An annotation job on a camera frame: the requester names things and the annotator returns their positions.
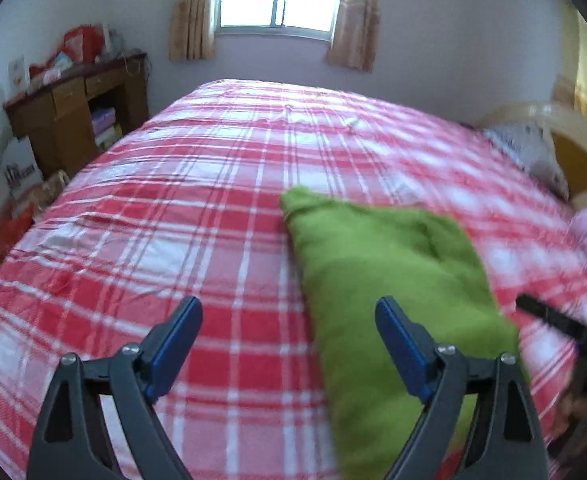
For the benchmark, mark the white cardboard box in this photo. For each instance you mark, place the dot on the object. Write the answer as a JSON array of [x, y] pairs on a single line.
[[20, 170]]

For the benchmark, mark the red plaid bed sheet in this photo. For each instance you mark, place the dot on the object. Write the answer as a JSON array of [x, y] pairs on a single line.
[[173, 200]]

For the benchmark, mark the stack of folded cloths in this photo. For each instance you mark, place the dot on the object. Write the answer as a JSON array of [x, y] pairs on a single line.
[[104, 127]]

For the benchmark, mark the cream headboard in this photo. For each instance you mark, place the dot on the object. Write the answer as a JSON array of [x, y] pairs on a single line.
[[573, 125]]

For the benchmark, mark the wooden desk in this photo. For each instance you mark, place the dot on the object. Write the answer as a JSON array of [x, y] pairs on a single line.
[[63, 125]]

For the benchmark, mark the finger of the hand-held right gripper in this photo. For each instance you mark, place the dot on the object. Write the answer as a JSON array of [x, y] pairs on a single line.
[[553, 317]]

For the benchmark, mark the grey patterned pillow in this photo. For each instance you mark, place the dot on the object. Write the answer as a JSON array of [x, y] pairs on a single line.
[[528, 155]]

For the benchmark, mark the green towel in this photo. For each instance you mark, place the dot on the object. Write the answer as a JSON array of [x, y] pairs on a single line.
[[373, 250]]

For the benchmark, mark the orange bag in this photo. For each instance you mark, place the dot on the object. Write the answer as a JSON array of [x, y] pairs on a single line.
[[10, 230]]

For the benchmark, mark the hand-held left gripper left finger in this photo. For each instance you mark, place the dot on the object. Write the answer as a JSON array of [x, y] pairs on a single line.
[[173, 345]]

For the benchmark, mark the beige curtain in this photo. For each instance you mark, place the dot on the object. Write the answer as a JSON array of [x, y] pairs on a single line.
[[191, 15], [353, 20]]

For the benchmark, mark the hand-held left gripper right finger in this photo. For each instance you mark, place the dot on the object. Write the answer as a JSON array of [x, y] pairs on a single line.
[[398, 350]]

